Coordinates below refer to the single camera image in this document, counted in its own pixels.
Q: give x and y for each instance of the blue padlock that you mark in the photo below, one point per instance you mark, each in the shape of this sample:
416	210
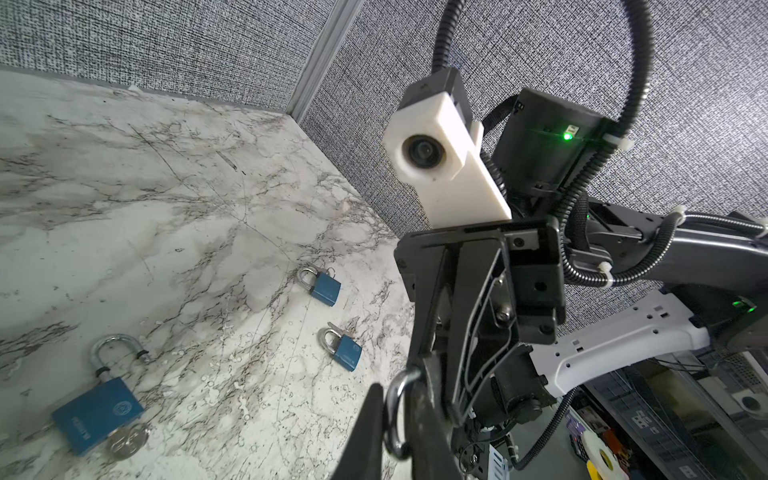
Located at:
87	420
343	349
320	284

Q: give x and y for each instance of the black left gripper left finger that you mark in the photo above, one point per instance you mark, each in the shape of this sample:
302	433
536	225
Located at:
362	455

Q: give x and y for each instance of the black padlock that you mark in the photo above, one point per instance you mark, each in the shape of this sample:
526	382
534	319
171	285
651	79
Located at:
394	443

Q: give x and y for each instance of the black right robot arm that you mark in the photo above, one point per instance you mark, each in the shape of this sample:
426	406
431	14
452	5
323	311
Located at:
637	285

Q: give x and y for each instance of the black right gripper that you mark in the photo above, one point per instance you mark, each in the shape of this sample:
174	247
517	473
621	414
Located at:
477	289

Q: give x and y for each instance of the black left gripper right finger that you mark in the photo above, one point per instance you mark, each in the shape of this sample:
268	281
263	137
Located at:
427	431

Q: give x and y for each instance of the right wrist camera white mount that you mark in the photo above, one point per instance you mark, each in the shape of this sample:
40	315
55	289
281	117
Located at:
434	145

